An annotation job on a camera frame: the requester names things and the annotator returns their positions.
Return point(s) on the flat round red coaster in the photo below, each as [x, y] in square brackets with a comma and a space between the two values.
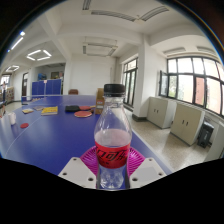
[24, 125]

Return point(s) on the ceiling lights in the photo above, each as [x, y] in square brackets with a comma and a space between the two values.
[38, 55]

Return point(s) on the blue table tennis table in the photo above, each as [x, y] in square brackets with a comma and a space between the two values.
[31, 99]

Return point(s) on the ceiling air conditioner unit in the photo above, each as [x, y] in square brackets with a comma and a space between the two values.
[99, 49]

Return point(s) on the brown chair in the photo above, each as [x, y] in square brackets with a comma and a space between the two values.
[73, 92]

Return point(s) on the beige cabinet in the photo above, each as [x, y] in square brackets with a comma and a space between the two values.
[158, 112]
[186, 124]

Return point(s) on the dark door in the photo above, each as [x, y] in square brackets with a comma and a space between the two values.
[25, 85]

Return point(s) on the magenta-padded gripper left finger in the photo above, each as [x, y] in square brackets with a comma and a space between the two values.
[78, 171]

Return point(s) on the red table tennis paddle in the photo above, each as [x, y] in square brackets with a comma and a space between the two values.
[83, 114]
[85, 108]

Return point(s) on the folded blue table tennis tables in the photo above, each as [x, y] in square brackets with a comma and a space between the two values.
[46, 87]

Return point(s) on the black bin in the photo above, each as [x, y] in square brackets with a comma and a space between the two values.
[205, 135]

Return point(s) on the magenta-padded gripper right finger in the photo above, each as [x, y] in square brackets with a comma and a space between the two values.
[145, 171]

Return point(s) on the large yellow book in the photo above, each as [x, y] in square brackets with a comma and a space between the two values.
[49, 110]

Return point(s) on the grey striped booklet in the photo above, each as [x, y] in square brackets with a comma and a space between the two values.
[39, 108]

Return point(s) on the clear red-labelled drink bottle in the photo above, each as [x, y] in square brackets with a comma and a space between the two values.
[112, 143]

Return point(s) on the brown cardboard box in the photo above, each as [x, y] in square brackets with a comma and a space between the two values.
[99, 100]

